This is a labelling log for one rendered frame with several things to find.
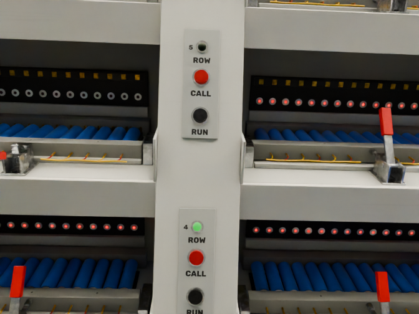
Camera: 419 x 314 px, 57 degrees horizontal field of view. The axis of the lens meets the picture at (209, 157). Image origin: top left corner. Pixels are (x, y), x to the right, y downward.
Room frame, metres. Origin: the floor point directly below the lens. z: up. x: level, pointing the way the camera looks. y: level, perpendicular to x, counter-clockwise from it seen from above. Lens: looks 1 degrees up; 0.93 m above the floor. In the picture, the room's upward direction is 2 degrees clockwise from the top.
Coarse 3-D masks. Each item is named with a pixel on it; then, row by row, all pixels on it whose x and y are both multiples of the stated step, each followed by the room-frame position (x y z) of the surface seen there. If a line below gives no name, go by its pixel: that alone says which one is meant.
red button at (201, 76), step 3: (198, 72) 0.43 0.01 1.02; (201, 72) 0.43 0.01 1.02; (204, 72) 0.43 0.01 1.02; (195, 75) 0.43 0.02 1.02; (198, 75) 0.43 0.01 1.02; (201, 75) 0.43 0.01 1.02; (204, 75) 0.43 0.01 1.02; (207, 75) 0.43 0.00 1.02; (195, 78) 0.43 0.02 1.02; (198, 78) 0.43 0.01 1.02; (201, 78) 0.43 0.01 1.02; (204, 78) 0.43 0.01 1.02; (207, 78) 0.43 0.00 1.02; (195, 81) 0.43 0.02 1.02; (198, 81) 0.43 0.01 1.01; (201, 81) 0.43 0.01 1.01; (204, 81) 0.43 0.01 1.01
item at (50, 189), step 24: (144, 144) 0.47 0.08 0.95; (0, 168) 0.45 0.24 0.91; (48, 168) 0.45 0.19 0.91; (72, 168) 0.46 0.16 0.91; (96, 168) 0.46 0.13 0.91; (120, 168) 0.46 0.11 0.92; (144, 168) 0.47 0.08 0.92; (0, 192) 0.43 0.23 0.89; (24, 192) 0.43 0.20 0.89; (48, 192) 0.43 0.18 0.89; (72, 192) 0.43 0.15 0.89; (96, 192) 0.43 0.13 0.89; (120, 192) 0.43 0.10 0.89; (144, 192) 0.43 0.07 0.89; (120, 216) 0.44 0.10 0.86; (144, 216) 0.44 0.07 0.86
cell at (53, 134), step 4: (56, 128) 0.54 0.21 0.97; (60, 128) 0.54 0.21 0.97; (64, 128) 0.55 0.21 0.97; (52, 132) 0.52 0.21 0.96; (56, 132) 0.52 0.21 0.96; (60, 132) 0.53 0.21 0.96; (64, 132) 0.54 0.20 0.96; (48, 136) 0.50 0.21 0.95; (52, 136) 0.51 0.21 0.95; (56, 136) 0.51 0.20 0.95; (60, 136) 0.53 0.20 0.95
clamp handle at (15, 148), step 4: (12, 148) 0.43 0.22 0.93; (16, 148) 0.43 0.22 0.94; (0, 152) 0.39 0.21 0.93; (4, 152) 0.40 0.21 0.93; (12, 152) 0.43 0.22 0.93; (16, 152) 0.43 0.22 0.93; (20, 152) 0.44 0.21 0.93; (0, 156) 0.39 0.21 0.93; (4, 156) 0.40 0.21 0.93; (8, 156) 0.41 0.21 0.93; (12, 156) 0.42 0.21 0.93; (16, 156) 0.43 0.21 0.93
